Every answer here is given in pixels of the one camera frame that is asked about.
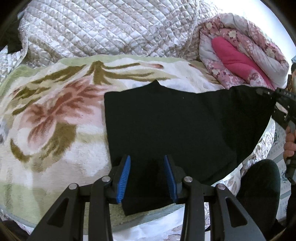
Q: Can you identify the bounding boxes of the dark clothes pile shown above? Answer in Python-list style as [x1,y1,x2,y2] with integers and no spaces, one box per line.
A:
[1,16,22,54]

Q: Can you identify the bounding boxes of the quilted grey white bedspread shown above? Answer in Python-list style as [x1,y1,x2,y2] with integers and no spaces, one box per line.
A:
[1,1,220,79]

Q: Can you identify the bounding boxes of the black pants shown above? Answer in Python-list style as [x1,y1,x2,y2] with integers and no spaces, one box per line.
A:
[104,81,275,215]

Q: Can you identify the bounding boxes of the floral fleece blanket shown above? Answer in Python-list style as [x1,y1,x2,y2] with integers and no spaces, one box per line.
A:
[1,55,222,227]

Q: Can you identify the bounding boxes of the pink floral folded comforter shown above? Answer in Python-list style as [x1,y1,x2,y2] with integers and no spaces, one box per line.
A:
[199,13,290,90]

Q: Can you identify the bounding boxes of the person's right hand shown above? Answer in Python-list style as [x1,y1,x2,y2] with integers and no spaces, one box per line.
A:
[283,126,296,161]

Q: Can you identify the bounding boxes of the person's dark trouser leg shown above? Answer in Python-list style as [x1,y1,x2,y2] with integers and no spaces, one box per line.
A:
[236,159,280,240]

